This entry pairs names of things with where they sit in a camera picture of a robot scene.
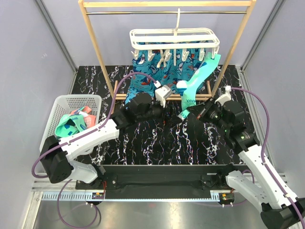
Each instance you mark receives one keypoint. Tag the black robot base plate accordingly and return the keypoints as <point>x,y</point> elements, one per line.
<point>135,183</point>

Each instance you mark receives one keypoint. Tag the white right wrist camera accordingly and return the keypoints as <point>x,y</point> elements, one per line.
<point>225,95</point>

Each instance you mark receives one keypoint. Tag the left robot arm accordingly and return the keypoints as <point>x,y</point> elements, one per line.
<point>58,155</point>

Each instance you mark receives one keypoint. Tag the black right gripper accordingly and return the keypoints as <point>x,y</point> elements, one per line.
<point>200,111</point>

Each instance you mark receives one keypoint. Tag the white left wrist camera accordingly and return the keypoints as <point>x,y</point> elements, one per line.
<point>162,92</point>

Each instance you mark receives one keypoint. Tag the pink sock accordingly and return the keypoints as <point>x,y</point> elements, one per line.
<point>89,120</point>
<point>84,109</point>

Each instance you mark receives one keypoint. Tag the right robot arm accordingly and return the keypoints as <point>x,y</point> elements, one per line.
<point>278,205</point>

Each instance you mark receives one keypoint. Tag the wooden clothes rack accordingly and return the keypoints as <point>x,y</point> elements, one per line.
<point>249,4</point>

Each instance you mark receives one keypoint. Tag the white plastic clip hanger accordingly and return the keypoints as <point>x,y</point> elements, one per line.
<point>168,41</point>

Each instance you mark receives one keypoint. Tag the mint green sock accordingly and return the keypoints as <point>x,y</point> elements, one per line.
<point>70,125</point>
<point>188,89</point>

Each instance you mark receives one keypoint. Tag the white perforated plastic basket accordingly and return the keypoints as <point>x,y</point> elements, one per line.
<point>64,105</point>

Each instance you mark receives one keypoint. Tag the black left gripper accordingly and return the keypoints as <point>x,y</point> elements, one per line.
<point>174,119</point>

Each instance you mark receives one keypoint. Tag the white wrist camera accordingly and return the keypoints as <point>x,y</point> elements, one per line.
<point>225,95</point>
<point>162,92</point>

